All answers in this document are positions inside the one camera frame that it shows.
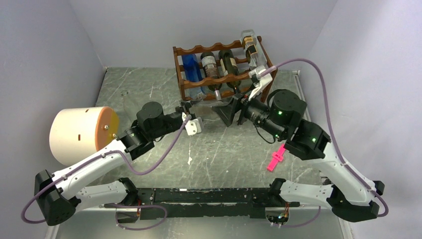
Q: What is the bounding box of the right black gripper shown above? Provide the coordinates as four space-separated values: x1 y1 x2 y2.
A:
212 84 286 139

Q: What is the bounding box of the blue square glass bottle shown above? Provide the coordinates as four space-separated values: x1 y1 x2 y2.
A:
181 54 206 101

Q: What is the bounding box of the labelled green wine bottle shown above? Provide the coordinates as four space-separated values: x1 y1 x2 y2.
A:
200 52 222 101

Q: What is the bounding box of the dark green wine bottle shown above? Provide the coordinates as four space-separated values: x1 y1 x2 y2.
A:
218 49 241 94

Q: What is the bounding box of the clear square liquor bottle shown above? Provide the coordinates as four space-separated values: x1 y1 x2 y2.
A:
240 29 267 70

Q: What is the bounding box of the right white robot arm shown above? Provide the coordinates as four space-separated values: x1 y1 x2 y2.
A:
212 89 385 222

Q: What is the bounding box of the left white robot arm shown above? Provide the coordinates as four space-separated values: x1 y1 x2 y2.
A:
32 101 204 226

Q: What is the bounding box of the wooden wine rack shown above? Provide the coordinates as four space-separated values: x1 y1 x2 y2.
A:
173 33 273 101

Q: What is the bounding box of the pink plastic clip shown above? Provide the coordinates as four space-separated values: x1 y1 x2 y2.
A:
267 143 286 172

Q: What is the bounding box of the white orange cylinder drum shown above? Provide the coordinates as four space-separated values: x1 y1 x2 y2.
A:
49 107 119 166

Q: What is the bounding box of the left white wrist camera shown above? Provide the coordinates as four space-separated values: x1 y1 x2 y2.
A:
182 113 204 136

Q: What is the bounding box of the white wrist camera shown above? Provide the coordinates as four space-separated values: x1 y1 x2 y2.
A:
248 65 277 101
182 113 204 136

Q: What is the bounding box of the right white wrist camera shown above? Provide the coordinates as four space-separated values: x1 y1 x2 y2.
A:
248 65 277 101

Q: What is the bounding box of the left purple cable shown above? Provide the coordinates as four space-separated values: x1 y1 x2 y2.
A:
20 114 193 224

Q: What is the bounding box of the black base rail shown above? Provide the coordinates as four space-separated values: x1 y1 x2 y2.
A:
82 188 340 221

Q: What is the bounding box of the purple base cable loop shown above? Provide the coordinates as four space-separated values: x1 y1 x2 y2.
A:
115 204 168 231

